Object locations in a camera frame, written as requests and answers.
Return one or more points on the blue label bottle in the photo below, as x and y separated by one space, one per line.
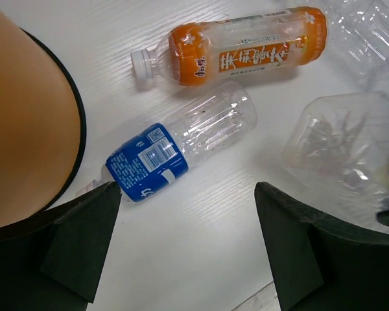
167 150

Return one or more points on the orange cylindrical bin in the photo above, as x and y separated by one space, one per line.
42 125

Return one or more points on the orange label bottle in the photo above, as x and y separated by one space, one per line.
195 54

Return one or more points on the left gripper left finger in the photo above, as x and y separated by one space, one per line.
54 259

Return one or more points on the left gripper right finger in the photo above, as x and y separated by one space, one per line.
319 262

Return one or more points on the clear unlabelled bottle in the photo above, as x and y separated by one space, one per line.
358 39

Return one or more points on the green yellow label bottle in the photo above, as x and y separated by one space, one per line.
340 146

